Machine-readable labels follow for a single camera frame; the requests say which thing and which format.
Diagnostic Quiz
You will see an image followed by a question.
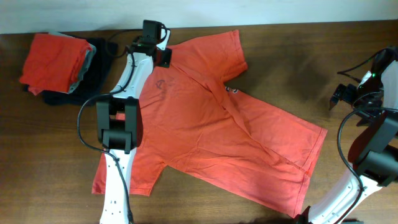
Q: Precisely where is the orange-red t-shirt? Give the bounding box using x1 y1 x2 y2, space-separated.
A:
91 29 328 219

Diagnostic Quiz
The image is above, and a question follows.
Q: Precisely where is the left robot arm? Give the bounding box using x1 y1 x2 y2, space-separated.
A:
96 20 172 224

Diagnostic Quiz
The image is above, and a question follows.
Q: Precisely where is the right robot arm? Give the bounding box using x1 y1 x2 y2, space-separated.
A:
294 46 397 224

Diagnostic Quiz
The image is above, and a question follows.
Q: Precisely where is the folded dark navy garment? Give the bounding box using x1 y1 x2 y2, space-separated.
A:
40 38 118 106

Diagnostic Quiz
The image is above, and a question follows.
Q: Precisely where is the folded grey shirt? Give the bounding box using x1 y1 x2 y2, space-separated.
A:
44 32 96 94

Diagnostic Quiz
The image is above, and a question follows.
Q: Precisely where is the folded red-orange shirt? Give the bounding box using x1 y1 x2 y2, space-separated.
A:
19 33 96 95

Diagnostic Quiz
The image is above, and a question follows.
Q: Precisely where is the right black cable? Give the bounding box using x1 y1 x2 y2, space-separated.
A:
336 46 398 224

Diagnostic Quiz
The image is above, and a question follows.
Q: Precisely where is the black cable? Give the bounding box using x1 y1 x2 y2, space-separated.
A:
336 46 398 224
76 26 172 224

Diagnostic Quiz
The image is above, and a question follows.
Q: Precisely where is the left black cable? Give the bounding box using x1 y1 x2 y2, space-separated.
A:
76 26 172 224

